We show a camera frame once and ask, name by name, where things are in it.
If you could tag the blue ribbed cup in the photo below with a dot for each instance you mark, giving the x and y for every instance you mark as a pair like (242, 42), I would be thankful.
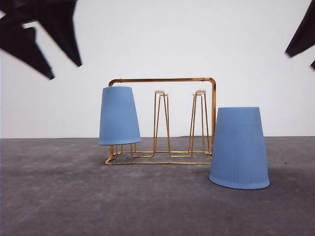
(119, 120)
(238, 154)

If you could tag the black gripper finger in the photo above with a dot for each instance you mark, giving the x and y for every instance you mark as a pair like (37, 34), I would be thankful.
(56, 16)
(22, 43)
(305, 36)

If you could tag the black gripper finger tip edge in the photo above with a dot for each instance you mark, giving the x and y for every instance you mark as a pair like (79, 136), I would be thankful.
(313, 65)

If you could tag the gold wire cup rack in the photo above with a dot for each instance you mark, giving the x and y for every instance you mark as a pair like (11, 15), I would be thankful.
(198, 151)

